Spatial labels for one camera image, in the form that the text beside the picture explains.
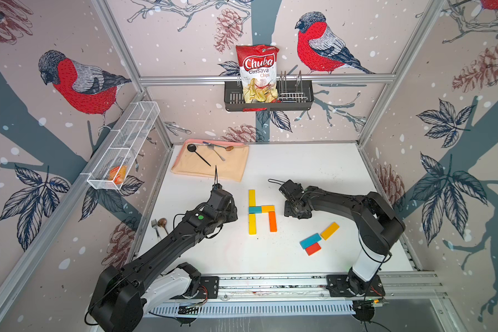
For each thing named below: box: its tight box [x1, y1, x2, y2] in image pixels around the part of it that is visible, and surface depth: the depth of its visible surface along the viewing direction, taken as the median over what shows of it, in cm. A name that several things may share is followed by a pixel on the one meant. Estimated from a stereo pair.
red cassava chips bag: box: [235, 44, 282, 113], surface depth 85 cm
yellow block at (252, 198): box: [248, 189, 257, 207], surface depth 100 cm
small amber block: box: [261, 205, 276, 214], surface depth 95 cm
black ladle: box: [186, 143, 212, 167], surface depth 120 cm
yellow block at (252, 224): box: [248, 213, 257, 236], surface depth 92 cm
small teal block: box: [248, 206, 263, 214], surface depth 95 cm
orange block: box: [268, 210, 278, 233], surface depth 92 cm
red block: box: [305, 242, 322, 257], surface depth 84 cm
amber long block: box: [320, 221, 341, 241], surface depth 89 cm
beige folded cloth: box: [170, 139, 250, 182], surface depth 117 cm
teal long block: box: [299, 232, 322, 250], surface depth 86 cm
